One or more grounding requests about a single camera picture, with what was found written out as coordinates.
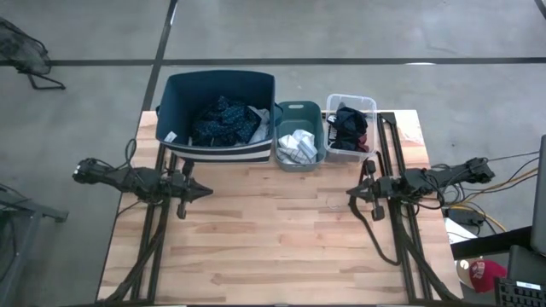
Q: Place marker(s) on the grey monitor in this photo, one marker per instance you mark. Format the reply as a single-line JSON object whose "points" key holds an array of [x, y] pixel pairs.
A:
{"points": [[539, 196]]}

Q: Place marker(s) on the black keyboard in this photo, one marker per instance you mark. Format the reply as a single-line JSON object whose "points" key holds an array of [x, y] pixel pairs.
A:
{"points": [[520, 296]]}

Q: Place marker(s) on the black mesh chair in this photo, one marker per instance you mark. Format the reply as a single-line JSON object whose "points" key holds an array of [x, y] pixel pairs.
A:
{"points": [[21, 51]]}

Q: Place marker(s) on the black aluminium frame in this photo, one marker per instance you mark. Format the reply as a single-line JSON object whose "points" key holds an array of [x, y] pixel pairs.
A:
{"points": [[394, 239], [150, 256]]}

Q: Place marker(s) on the white blue striped cloth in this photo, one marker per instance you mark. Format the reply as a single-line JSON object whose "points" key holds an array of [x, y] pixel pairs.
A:
{"points": [[308, 147]]}

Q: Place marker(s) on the black box device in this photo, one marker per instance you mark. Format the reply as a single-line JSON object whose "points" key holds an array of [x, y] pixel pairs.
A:
{"points": [[526, 264]]}

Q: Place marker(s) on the grey metal desk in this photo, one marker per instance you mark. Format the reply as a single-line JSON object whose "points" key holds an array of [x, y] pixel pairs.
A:
{"points": [[25, 209]]}

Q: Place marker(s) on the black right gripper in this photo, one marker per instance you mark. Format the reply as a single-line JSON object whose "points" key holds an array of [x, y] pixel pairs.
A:
{"points": [[384, 189]]}

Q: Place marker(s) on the maroon cloth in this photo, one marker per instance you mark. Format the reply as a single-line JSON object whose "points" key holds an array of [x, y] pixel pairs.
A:
{"points": [[364, 145]]}

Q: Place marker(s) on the navy white striped fabric bin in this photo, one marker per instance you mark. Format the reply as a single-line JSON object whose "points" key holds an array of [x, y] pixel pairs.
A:
{"points": [[179, 98]]}

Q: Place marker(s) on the white knit cloth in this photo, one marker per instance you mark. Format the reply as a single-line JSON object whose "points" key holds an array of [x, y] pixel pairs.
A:
{"points": [[286, 147]]}

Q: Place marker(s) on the teal plastic basket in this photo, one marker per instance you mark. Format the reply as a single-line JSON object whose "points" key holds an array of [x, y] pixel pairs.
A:
{"points": [[298, 115]]}

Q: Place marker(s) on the navy dotted shirt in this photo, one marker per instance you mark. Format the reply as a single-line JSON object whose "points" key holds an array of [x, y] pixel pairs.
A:
{"points": [[226, 121]]}

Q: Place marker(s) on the light blue shirt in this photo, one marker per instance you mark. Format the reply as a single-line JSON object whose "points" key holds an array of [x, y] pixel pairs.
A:
{"points": [[261, 128]]}

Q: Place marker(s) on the clear plastic container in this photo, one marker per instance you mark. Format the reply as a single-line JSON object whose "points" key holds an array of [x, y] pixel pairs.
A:
{"points": [[371, 106]]}

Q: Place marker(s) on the red cap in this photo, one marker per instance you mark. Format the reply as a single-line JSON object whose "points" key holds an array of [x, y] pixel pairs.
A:
{"points": [[486, 275]]}

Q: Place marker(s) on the white paper sheet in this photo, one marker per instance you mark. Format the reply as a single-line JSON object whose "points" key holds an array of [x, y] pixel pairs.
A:
{"points": [[456, 233]]}

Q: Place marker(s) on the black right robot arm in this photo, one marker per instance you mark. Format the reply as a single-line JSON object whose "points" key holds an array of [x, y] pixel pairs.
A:
{"points": [[426, 179]]}

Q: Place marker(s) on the navy briefs lettered waistband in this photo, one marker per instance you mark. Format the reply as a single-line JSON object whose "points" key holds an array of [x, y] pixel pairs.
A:
{"points": [[332, 130]]}

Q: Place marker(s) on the black power adapter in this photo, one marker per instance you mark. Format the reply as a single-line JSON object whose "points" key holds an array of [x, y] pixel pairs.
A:
{"points": [[465, 216]]}

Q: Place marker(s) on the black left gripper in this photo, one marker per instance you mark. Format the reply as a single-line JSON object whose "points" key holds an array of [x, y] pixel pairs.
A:
{"points": [[182, 189]]}

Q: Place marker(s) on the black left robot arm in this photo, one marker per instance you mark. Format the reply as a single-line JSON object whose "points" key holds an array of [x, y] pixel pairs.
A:
{"points": [[128, 179]]}

